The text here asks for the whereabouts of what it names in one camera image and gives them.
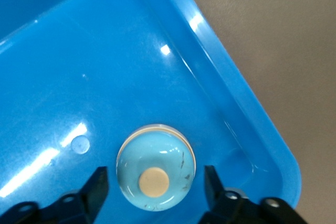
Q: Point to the light blue call bell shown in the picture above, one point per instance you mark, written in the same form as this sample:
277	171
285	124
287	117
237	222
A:
168	153

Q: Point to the blue plastic tray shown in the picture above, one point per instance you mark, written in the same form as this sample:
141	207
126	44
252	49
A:
78	51

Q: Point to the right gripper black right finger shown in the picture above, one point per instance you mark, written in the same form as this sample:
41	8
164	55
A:
236	208

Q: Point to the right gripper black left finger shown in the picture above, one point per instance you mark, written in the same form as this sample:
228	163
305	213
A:
78	208

